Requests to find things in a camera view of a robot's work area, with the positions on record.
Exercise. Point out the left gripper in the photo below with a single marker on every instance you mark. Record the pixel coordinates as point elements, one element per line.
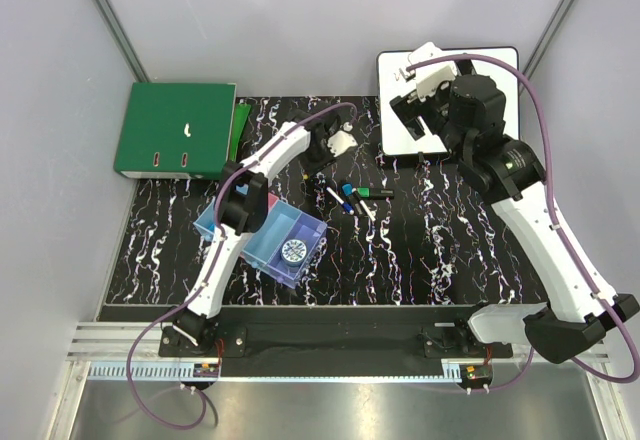
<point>329,157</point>

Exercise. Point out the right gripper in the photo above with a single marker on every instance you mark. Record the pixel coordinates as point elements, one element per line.
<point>409,107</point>

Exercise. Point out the blue capped marker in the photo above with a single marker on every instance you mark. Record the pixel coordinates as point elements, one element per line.
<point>352,199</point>

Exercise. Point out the green black marker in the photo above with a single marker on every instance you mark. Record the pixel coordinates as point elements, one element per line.
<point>375,193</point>

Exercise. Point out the four-compartment colourful organizer tray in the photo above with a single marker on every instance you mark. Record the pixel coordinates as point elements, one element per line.
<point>262,251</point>

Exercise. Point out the round blue tape tin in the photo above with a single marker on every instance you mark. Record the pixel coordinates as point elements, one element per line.
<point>293,252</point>

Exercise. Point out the green ring binder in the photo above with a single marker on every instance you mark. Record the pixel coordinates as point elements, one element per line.
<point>152,144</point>

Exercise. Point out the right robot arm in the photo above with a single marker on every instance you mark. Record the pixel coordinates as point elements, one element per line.
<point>466,111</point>

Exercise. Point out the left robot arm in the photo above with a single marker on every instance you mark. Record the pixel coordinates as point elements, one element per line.
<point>241,208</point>

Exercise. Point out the white pen blue tip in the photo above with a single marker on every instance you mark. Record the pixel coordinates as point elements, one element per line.
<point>347,207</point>

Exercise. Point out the green folder sheet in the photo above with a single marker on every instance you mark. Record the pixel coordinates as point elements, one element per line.
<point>241,114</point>

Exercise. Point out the black marble pattern mat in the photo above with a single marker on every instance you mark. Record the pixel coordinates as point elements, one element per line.
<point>435,242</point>

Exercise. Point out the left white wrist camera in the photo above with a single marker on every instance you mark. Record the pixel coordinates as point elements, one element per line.
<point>342,141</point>

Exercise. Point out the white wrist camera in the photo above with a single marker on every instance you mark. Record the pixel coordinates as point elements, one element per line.
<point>342,141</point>
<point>430,72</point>

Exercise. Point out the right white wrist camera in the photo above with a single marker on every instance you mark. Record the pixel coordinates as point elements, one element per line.
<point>430,72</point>

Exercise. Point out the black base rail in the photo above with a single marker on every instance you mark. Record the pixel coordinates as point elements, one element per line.
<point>296,343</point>

